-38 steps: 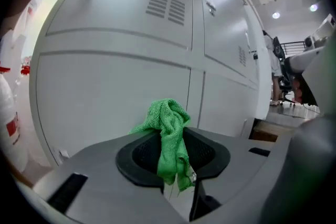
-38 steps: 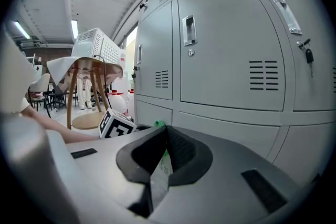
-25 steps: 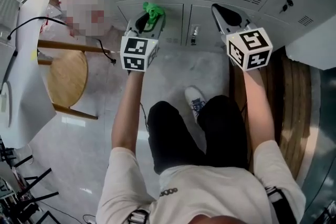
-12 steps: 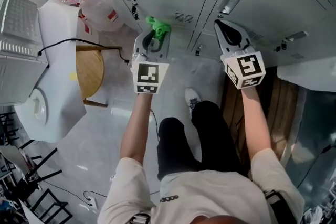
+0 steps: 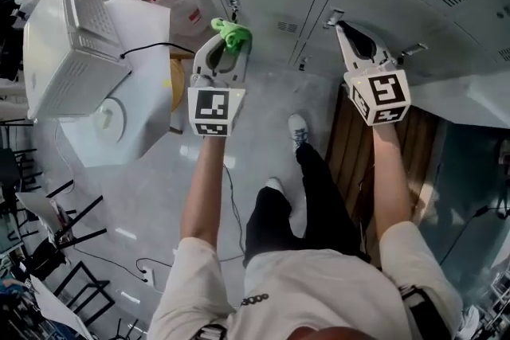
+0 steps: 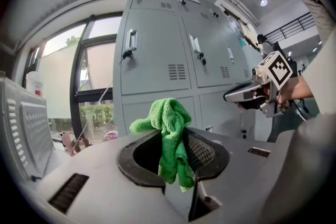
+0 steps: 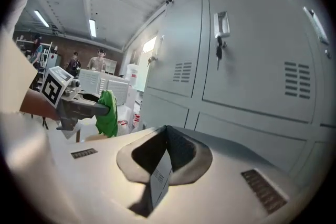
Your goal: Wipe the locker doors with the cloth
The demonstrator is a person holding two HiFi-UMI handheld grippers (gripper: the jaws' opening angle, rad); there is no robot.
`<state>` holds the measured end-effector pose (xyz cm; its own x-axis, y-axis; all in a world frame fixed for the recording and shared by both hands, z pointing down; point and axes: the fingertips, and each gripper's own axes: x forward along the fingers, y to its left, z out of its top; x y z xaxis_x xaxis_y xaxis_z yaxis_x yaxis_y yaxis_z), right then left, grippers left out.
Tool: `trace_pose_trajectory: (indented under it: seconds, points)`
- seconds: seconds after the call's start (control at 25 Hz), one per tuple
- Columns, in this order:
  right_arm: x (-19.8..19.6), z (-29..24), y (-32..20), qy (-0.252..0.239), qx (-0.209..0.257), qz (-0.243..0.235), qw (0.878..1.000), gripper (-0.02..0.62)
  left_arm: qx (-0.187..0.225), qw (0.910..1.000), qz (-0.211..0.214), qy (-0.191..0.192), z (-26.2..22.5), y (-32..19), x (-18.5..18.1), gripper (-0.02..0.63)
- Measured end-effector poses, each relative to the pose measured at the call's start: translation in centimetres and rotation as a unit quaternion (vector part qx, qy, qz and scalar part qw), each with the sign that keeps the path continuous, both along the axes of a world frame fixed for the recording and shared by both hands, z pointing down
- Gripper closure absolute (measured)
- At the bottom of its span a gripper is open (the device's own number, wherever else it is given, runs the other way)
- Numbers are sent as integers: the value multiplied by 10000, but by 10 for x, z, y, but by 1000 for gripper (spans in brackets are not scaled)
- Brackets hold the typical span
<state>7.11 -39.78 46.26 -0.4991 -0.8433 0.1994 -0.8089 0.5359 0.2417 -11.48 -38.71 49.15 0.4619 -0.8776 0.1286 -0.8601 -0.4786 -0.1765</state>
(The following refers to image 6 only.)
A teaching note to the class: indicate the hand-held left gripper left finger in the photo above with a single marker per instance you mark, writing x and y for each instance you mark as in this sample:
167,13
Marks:
99,191

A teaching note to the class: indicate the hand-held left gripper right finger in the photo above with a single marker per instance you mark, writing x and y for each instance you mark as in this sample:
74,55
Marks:
236,173

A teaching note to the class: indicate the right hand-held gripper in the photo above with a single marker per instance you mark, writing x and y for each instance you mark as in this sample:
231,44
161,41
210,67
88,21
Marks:
279,69

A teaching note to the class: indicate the green microfibre cloth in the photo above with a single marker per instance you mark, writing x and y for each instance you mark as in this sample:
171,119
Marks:
172,133

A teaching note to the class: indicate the row of grey locker doors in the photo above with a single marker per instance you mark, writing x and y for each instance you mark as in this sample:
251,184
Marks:
155,42

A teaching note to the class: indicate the person's right forearm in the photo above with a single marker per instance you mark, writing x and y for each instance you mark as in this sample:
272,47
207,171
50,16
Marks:
296,89

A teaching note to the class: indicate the black locker key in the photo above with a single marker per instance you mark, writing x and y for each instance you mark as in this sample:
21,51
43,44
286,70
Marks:
215,14
127,55
183,2
201,57

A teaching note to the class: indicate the person's right hand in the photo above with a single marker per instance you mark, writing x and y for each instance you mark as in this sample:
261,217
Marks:
266,90

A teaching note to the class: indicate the black metal railing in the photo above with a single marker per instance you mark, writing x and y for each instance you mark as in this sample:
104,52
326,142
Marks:
291,26

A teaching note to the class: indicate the round ceiling light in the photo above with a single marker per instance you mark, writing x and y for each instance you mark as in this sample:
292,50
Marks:
263,2

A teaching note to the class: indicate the grey perforated machine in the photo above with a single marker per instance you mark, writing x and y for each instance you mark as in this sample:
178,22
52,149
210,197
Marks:
23,126

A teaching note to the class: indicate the white roller blind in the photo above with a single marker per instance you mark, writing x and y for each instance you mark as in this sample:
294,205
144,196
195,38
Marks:
56,81

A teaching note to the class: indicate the white plastic bottle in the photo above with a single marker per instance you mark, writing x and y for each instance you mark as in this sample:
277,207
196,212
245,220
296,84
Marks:
35,84

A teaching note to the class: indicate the black framed window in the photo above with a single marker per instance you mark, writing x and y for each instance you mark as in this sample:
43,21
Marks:
86,65

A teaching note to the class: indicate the green wall sign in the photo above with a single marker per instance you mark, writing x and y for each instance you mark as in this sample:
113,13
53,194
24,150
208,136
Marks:
240,40

